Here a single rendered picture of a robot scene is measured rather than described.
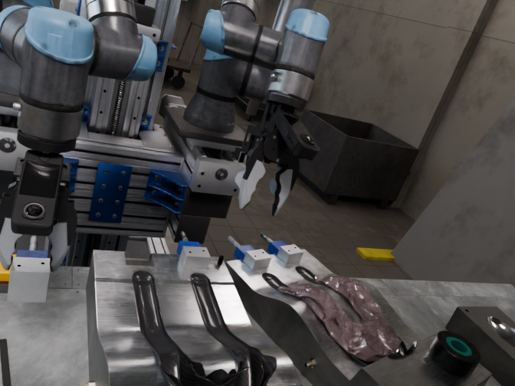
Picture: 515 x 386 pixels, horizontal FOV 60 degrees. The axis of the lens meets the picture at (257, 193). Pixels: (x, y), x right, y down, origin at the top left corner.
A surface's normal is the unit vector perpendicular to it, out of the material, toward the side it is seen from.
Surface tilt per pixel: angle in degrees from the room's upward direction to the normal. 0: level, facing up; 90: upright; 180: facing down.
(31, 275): 89
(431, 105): 90
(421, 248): 72
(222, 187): 90
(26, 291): 89
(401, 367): 0
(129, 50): 66
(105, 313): 3
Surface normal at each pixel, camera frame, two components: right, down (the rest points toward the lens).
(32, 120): -0.17, 0.33
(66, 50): 0.56, 0.44
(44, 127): 0.24, 0.45
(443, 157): -0.89, -0.11
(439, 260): -0.75, -0.37
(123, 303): 0.32, -0.85
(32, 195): 0.40, -0.55
